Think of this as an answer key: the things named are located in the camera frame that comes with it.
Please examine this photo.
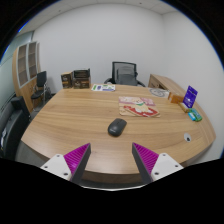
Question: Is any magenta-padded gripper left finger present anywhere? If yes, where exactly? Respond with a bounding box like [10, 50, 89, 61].
[40, 142, 92, 185]

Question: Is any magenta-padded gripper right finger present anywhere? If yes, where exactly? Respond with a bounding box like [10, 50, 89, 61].
[131, 142, 184, 185]

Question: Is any black computer mouse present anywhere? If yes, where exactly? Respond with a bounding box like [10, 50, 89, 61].
[107, 117, 128, 138]

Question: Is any pink floral printed mouse pad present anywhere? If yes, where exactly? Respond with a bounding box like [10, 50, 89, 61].
[118, 96, 161, 119]

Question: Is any black sofa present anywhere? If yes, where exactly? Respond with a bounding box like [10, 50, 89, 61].
[0, 95, 31, 161]

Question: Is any green packet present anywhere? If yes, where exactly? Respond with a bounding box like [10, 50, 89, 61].
[191, 108, 203, 123]

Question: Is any small beige box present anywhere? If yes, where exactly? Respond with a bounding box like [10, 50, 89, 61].
[179, 101, 191, 114]

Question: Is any orange cardboard box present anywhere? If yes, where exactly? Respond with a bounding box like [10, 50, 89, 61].
[167, 92, 185, 105]

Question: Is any purple upright card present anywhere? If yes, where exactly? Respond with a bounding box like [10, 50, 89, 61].
[182, 85, 199, 109]

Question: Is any wooden side desk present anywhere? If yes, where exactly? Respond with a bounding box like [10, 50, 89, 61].
[147, 73, 188, 98]

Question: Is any small dark brown box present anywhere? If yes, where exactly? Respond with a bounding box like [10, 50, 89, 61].
[60, 71, 74, 90]

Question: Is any small black chair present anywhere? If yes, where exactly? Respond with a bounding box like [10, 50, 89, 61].
[30, 70, 52, 101]

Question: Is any wooden shelf unit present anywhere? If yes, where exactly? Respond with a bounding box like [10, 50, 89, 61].
[12, 40, 43, 113]

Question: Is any large dark brown box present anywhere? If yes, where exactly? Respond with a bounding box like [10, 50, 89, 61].
[72, 68, 92, 90]

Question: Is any white printed leaflet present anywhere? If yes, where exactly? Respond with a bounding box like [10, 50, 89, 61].
[91, 83, 116, 93]

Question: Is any black mesh office chair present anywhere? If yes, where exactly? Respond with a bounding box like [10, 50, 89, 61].
[103, 61, 147, 88]

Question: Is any round desk cable grommet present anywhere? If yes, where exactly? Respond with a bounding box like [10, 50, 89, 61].
[183, 132, 193, 143]

